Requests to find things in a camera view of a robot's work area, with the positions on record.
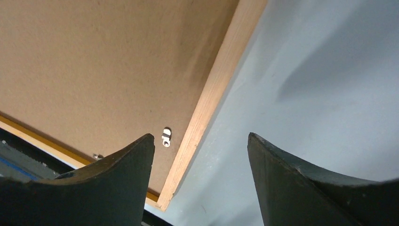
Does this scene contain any white metal retaining clip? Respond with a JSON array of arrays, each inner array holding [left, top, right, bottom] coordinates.
[[161, 127, 172, 147]]

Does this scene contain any orange wooden picture frame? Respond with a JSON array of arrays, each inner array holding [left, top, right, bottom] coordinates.
[[0, 0, 267, 211]]

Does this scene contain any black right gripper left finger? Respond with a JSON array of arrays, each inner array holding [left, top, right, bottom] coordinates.
[[0, 134, 155, 226]]

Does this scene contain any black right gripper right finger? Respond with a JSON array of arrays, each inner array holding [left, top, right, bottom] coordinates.
[[247, 133, 399, 226]]

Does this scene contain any brown cardboard backing board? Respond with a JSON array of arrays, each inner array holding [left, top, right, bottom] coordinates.
[[0, 0, 238, 193]]

